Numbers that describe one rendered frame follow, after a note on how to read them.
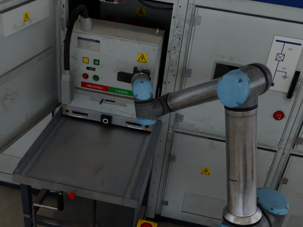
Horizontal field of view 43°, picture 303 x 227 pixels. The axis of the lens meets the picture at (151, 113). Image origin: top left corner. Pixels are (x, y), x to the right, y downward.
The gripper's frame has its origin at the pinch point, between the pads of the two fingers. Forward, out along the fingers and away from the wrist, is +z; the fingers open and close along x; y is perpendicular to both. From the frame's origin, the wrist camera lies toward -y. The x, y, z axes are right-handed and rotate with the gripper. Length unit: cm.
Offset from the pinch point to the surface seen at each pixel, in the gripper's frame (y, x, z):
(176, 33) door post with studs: 21.3, 21.2, 4.7
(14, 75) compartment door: -59, -4, -8
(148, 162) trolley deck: 9.7, -43.7, -17.8
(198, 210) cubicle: 53, -99, 26
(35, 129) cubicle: -59, -51, 44
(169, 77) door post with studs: 21.1, -4.1, 11.5
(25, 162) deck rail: -51, -43, -23
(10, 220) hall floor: -75, -117, 37
